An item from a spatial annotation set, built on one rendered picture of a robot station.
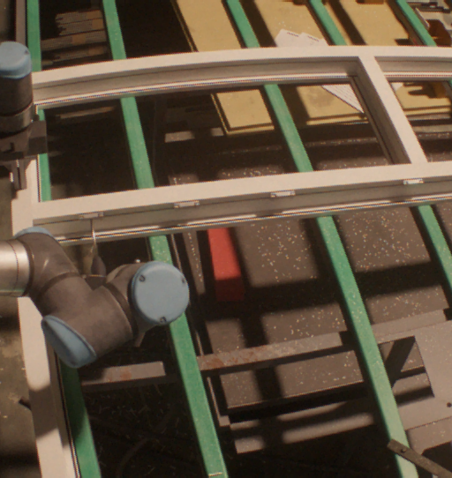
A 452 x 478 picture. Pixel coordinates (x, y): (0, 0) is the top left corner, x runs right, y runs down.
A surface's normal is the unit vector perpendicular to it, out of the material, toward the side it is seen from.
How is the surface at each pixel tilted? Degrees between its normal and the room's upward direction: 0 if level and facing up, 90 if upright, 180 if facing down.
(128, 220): 90
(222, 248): 0
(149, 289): 40
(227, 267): 0
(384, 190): 90
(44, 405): 0
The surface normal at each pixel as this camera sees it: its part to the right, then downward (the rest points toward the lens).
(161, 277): 0.46, -0.07
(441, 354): 0.06, -0.63
